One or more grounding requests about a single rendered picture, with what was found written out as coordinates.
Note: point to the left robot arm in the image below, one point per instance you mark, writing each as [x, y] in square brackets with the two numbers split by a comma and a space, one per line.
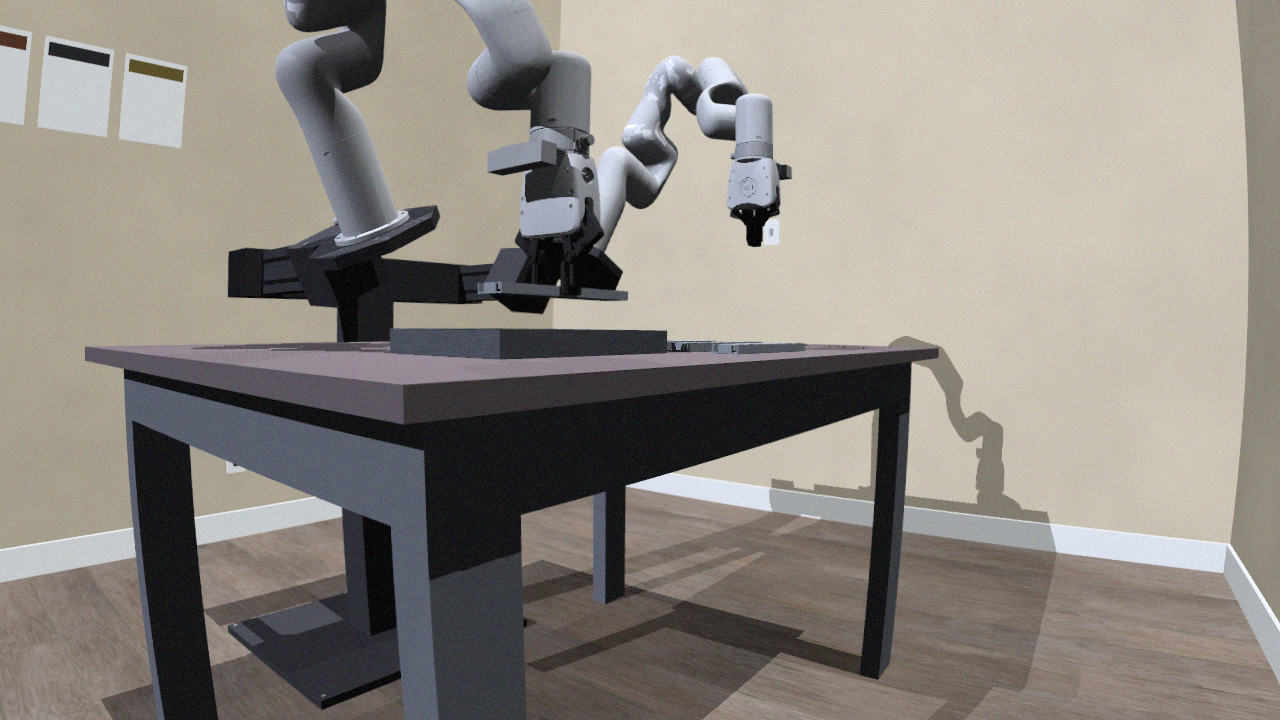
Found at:
[638, 178]

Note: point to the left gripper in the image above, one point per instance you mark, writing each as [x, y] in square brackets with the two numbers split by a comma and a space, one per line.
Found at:
[751, 178]

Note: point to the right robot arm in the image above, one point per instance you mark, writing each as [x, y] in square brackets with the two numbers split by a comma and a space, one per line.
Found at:
[312, 72]

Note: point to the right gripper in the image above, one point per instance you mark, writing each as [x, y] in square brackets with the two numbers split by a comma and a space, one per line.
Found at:
[545, 211]

